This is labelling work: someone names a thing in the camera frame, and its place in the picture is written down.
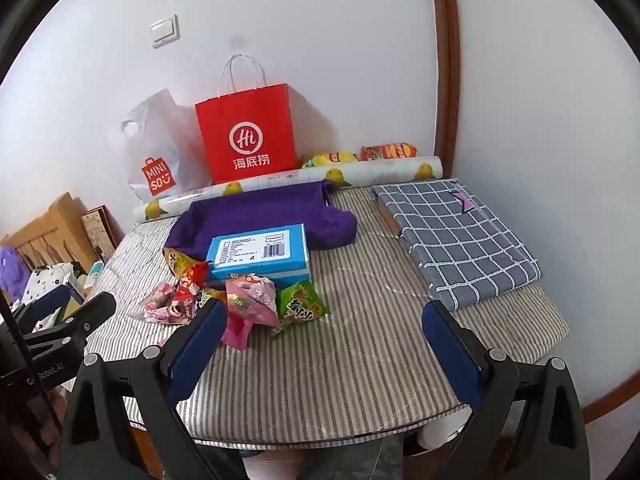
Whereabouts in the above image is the brown patterned box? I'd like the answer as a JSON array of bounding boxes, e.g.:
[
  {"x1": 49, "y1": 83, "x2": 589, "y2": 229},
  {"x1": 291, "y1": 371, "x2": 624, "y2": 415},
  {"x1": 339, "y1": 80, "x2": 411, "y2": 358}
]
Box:
[{"x1": 80, "y1": 205, "x2": 124, "y2": 262}]

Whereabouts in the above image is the green snack packet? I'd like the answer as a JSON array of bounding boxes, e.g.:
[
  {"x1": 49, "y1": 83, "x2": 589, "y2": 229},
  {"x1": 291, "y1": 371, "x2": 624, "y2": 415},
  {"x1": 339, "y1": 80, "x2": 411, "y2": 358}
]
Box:
[{"x1": 271, "y1": 280, "x2": 330, "y2": 337}]

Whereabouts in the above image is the pink Hi snack packet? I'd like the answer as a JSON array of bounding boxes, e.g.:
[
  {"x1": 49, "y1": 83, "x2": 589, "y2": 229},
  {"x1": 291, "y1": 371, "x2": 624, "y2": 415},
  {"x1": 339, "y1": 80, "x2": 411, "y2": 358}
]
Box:
[{"x1": 221, "y1": 273, "x2": 281, "y2": 351}]

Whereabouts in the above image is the rolled lemon print mat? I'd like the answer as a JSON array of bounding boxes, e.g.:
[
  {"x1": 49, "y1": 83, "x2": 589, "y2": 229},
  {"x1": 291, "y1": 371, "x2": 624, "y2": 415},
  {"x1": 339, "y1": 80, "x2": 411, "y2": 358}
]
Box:
[{"x1": 134, "y1": 156, "x2": 444, "y2": 223}]

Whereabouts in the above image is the pink white floral packet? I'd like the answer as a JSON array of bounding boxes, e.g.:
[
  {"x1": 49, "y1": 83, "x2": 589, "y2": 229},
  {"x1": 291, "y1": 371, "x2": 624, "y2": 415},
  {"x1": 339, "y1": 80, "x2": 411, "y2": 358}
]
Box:
[{"x1": 129, "y1": 283, "x2": 198, "y2": 325}]

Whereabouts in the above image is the yellow snack packet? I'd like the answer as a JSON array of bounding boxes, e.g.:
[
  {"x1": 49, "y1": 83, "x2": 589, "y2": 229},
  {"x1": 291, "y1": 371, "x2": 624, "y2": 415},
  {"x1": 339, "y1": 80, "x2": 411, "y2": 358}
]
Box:
[{"x1": 163, "y1": 247, "x2": 198, "y2": 278}]

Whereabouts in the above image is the red Haidilao paper bag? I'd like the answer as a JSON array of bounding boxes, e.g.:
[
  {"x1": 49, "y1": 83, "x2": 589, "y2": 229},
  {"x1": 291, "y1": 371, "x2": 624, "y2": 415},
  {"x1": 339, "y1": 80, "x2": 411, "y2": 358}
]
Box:
[{"x1": 195, "y1": 52, "x2": 297, "y2": 184}]

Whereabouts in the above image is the white Miniso plastic bag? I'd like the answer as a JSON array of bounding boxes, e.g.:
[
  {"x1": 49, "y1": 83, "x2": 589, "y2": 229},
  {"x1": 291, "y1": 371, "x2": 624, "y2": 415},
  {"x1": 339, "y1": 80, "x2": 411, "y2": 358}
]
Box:
[{"x1": 108, "y1": 89, "x2": 212, "y2": 203}]

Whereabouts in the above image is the brown door frame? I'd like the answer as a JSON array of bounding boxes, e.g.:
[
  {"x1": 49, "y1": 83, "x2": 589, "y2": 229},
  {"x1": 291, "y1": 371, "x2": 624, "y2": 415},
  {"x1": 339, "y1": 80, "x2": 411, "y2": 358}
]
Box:
[{"x1": 433, "y1": 0, "x2": 461, "y2": 178}]

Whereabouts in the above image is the wooden chair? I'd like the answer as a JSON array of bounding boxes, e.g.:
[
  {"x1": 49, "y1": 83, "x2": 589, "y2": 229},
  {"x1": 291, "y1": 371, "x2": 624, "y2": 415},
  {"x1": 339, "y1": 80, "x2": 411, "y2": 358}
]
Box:
[{"x1": 1, "y1": 192, "x2": 98, "y2": 271}]

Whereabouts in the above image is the yellow chips bag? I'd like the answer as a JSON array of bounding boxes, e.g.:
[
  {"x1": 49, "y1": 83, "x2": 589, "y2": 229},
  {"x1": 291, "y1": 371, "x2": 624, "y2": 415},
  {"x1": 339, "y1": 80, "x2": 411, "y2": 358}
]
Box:
[{"x1": 303, "y1": 152, "x2": 358, "y2": 168}]

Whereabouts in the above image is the red snack packet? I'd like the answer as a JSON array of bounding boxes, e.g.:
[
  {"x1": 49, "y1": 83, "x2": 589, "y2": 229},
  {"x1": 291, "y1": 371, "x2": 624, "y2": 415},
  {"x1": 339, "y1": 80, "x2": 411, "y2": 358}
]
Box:
[{"x1": 172, "y1": 262, "x2": 208, "y2": 304}]

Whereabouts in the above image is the grey checked folded cloth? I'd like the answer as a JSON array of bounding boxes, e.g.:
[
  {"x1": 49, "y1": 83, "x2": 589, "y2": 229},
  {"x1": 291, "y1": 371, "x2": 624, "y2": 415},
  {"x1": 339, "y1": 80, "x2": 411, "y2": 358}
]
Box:
[{"x1": 372, "y1": 179, "x2": 541, "y2": 312}]

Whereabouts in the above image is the white wall switch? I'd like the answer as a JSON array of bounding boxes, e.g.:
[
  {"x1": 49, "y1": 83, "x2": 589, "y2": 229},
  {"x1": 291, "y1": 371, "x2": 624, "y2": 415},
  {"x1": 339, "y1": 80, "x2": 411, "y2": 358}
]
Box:
[{"x1": 150, "y1": 14, "x2": 180, "y2": 49}]

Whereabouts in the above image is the striped mattress pad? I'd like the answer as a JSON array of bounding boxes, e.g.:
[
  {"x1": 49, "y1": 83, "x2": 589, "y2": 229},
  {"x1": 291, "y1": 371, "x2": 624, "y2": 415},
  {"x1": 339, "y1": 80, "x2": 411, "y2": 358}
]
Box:
[{"x1": 86, "y1": 188, "x2": 570, "y2": 450}]

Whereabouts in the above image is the orange red chips bag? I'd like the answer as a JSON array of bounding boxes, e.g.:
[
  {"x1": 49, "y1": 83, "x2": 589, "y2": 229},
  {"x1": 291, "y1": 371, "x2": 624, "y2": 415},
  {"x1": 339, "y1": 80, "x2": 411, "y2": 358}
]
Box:
[{"x1": 359, "y1": 143, "x2": 418, "y2": 162}]

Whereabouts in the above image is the blue tissue pack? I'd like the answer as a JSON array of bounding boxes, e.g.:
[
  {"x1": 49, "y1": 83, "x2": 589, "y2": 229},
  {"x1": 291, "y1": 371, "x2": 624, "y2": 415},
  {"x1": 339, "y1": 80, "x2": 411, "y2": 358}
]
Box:
[{"x1": 206, "y1": 223, "x2": 311, "y2": 289}]

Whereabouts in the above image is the purple towel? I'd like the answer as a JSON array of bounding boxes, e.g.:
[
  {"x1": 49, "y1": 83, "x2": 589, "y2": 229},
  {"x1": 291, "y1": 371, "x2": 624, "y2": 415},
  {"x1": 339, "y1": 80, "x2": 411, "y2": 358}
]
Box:
[{"x1": 165, "y1": 180, "x2": 358, "y2": 261}]

